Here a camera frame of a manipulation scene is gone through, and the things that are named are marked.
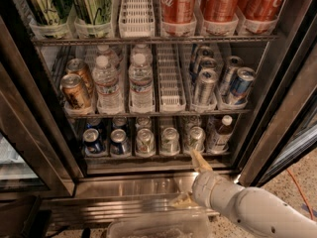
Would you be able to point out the blue silver can right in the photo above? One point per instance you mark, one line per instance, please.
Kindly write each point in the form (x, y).
(240, 86)

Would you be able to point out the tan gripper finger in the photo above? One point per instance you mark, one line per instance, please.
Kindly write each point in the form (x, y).
(183, 200)
(198, 162)

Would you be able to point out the red coke can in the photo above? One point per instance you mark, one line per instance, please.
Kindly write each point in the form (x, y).
(220, 11)
(262, 10)
(177, 11)

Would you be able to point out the green silver 7up can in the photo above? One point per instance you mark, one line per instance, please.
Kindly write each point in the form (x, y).
(169, 141)

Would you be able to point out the slim can middle row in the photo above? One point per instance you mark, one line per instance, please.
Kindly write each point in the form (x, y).
(205, 65)

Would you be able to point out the water bottle right front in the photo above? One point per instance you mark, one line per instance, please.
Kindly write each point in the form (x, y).
(141, 82)

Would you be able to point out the green can top left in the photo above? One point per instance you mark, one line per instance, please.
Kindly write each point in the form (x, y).
(50, 12)

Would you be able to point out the slim silver can front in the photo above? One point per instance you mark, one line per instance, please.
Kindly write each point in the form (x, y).
(204, 86)

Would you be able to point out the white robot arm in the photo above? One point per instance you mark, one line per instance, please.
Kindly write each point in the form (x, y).
(254, 209)

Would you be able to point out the empty white tray middle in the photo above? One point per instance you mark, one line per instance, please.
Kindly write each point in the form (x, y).
(171, 94)

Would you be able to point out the silver green can right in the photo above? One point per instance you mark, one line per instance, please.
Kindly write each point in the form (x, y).
(194, 139)

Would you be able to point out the silver green can left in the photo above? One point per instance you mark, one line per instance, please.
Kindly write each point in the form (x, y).
(145, 142)

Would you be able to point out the gold can front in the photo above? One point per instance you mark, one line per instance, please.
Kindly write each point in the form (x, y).
(75, 91)

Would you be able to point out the empty white tray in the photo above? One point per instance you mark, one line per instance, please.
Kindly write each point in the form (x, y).
(171, 94)
(137, 19)

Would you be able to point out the blue pepsi can right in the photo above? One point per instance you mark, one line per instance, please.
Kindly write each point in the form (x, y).
(119, 143)

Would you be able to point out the red coke can left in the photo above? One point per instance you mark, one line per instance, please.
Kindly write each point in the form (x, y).
(177, 11)

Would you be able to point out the blue pepsi can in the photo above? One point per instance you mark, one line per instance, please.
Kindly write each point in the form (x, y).
(92, 141)
(119, 143)

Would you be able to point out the clear plastic bin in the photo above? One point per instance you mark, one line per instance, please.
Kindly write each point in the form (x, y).
(174, 224)

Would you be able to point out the silver can behind right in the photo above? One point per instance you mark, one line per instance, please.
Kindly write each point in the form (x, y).
(232, 64)

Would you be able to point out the brown tea bottle white cap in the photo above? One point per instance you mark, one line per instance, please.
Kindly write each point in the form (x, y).
(220, 133)

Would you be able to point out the gold can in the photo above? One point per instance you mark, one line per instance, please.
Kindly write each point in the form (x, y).
(81, 68)
(75, 91)

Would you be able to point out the steel fridge door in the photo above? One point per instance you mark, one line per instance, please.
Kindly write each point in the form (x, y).
(293, 103)
(20, 128)

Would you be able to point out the empty white tray top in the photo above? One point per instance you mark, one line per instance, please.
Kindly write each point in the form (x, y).
(137, 19)

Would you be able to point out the red coke can middle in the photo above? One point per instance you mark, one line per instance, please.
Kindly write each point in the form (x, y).
(220, 11)

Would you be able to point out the gold can rear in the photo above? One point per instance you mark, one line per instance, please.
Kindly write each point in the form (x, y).
(81, 68)

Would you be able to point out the water bottle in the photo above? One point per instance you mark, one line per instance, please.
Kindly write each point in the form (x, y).
(141, 82)
(109, 91)

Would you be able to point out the steel fridge door left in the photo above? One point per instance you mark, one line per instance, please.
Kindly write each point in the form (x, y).
(20, 128)

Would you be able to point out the water bottle left front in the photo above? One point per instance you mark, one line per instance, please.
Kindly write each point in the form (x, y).
(109, 91)

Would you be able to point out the red coke can right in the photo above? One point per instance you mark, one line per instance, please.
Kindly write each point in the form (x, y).
(262, 10)

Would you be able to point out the blue pepsi can left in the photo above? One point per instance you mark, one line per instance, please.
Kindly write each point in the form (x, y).
(92, 141)

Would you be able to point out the steel fridge door right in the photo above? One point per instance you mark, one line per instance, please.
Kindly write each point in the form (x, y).
(293, 103)

